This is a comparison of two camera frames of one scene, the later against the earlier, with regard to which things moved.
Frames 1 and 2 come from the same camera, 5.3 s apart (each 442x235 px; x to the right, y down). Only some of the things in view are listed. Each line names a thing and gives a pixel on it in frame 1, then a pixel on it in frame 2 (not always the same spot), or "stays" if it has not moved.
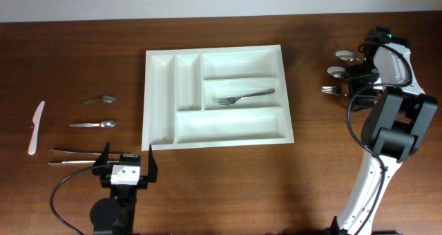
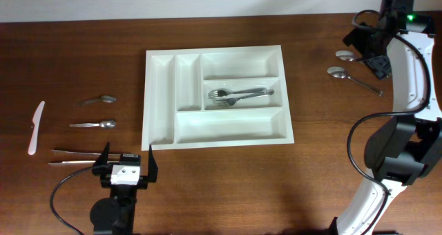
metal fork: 331,90 -> 224,92
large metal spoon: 347,55 stays
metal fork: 229,101 stays
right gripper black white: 369,92 -> 355,38
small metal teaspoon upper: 104,98 stays
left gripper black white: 99,168 stays
